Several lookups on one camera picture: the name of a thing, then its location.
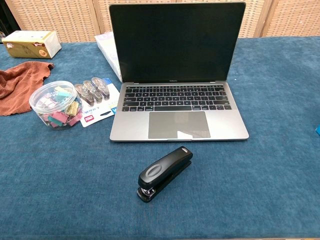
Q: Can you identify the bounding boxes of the brown crumpled cloth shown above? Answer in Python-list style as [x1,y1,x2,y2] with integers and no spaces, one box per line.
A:
[0,61,55,117]

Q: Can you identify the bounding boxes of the blue felt table cover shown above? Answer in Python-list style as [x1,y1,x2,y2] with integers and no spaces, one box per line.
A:
[0,36,320,238]

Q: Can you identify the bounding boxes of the clear jar of binder clips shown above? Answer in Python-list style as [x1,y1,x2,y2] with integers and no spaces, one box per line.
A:
[28,80,84,131]

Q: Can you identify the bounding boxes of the silver laptop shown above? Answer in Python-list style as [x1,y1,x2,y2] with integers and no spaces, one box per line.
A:
[108,1,250,143]

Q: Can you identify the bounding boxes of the wooden rattan folding screen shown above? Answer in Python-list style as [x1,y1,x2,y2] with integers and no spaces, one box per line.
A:
[4,0,320,43]

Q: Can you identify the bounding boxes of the pastel pocket tissue multipack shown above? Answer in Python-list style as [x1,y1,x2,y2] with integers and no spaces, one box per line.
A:
[94,31,123,83]

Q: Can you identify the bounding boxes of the correction tape blister pack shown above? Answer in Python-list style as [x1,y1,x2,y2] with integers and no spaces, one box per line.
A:
[73,77,121,129]

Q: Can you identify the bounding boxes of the yellow tissue box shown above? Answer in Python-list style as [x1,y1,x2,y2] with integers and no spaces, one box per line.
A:
[1,30,63,59]

